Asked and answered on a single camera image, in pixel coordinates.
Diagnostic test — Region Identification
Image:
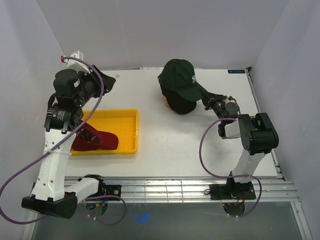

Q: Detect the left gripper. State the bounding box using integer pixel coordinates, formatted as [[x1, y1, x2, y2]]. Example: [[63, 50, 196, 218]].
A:
[[74, 65, 117, 107]]

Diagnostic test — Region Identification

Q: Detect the wooden hat stand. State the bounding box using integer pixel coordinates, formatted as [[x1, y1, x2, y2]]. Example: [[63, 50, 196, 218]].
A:
[[162, 95, 171, 109]]

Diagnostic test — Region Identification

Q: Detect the dark green baseball cap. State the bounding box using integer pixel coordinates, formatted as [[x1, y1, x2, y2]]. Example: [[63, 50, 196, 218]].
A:
[[157, 59, 204, 102]]

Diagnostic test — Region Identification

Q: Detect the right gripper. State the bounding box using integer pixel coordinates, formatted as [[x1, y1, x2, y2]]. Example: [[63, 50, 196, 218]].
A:
[[198, 89, 227, 124]]

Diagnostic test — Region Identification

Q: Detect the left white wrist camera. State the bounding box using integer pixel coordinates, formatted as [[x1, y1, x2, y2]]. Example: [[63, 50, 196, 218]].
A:
[[61, 50, 90, 74]]

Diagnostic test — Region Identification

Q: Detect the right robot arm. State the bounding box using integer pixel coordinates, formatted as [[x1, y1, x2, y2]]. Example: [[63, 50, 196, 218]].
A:
[[200, 89, 279, 201]]

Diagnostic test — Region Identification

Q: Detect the red baseball cap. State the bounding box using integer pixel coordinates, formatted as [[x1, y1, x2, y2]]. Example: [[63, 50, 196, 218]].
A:
[[71, 123, 119, 152]]

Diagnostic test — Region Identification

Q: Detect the black cap white logo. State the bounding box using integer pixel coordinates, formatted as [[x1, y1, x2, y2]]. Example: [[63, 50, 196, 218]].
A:
[[160, 86, 197, 115]]

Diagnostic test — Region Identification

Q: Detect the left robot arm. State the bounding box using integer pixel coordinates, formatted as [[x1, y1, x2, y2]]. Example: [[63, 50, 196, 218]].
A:
[[21, 69, 116, 219]]

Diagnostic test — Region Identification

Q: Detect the yellow plastic tray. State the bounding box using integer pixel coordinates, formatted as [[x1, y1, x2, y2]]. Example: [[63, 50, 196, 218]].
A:
[[70, 109, 139, 156]]

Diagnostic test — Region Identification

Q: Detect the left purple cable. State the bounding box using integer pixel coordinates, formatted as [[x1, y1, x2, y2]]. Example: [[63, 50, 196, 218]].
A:
[[0, 56, 128, 226]]

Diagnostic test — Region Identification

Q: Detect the aluminium frame rail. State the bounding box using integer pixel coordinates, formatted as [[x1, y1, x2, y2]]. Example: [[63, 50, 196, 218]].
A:
[[105, 178, 300, 204]]

